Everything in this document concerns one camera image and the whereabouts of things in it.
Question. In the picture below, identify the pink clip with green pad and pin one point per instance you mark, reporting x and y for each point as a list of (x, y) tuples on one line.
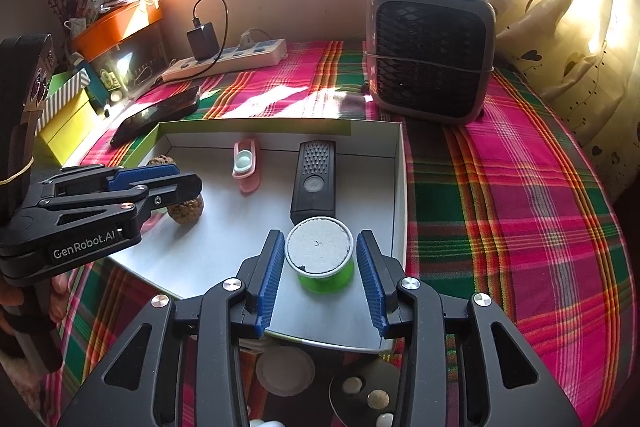
[(245, 168)]

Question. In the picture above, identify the white power strip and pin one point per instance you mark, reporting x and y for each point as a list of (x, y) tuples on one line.
[(262, 54)]

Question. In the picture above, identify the cream heart pattern curtain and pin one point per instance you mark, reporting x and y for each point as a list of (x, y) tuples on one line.
[(582, 58)]

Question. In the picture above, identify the grey portable fan heater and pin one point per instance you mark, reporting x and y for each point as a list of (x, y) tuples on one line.
[(430, 59)]

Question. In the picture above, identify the green gift box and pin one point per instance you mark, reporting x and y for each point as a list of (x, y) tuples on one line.
[(62, 81)]

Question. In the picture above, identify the brown walnut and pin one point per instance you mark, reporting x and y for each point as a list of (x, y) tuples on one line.
[(160, 160), (187, 212)]

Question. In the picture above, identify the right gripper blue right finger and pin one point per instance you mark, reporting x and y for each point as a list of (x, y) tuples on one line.
[(377, 281)]

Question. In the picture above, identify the pink hair clip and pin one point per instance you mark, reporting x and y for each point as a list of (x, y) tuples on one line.
[(150, 223)]

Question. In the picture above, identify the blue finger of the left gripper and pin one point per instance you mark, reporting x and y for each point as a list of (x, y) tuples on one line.
[(168, 191), (140, 175)]

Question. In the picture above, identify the black smartphone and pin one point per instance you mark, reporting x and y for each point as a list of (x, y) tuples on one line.
[(173, 108)]

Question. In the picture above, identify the white hook knob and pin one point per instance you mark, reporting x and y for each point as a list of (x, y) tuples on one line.
[(257, 422)]

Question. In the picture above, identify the green white round container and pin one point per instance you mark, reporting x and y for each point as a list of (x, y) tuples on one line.
[(321, 252)]

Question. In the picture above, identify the brown walnut in tray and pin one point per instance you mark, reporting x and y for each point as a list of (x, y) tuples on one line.
[(160, 160)]

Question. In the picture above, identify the person left hand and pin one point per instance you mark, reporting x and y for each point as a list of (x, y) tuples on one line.
[(11, 296)]

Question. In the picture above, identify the yellow box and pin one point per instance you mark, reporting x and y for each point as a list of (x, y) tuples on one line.
[(61, 136)]

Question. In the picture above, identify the black disc with magnets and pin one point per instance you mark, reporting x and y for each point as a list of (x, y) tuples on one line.
[(364, 393)]

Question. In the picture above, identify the white round pad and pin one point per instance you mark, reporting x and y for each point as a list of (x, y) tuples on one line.
[(285, 371)]

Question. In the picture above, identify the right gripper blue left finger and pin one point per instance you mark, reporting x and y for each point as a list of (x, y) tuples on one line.
[(265, 282)]

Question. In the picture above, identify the black charger with cable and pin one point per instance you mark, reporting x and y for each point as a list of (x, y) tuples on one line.
[(203, 40)]

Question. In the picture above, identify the striped white box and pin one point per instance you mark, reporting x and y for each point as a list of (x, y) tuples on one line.
[(52, 108)]

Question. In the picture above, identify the orange storage tray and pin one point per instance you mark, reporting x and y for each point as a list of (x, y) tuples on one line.
[(115, 27)]

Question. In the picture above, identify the plaid red green bedsheet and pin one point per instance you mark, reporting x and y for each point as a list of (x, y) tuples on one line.
[(508, 205)]

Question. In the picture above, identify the green white cardboard box tray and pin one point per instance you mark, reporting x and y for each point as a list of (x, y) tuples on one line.
[(187, 260)]

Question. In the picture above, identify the black remote control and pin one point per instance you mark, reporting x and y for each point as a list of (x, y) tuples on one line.
[(314, 184)]

